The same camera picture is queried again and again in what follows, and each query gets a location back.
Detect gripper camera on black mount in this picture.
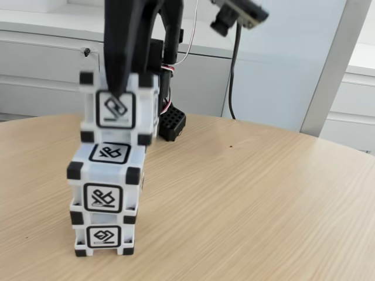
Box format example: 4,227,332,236
210,0,271,38

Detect white drawer cabinet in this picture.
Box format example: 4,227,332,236
0,0,235,118

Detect white cube, diamond symbol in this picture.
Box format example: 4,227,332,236
69,201,138,258

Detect white low cabinet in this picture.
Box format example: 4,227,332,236
319,43,375,155

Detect grey metal pillar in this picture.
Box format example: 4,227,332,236
300,0,373,139

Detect dark camera cable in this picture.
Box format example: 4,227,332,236
227,25,243,120

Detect white cube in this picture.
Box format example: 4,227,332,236
69,201,138,258
66,142,146,217
79,71,161,146

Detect red white black servo cable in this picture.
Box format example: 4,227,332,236
159,0,199,115

